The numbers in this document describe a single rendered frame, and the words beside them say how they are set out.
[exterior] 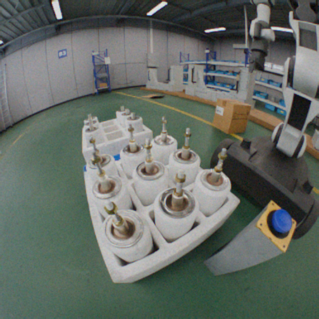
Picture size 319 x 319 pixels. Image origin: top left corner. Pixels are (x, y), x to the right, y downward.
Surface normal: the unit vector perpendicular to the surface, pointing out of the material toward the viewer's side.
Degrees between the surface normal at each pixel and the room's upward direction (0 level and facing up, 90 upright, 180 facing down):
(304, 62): 66
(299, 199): 46
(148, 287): 0
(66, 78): 90
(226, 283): 0
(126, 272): 0
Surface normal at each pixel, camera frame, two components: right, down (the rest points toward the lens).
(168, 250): -0.02, -0.80
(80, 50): 0.51, 0.51
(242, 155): -0.62, -0.34
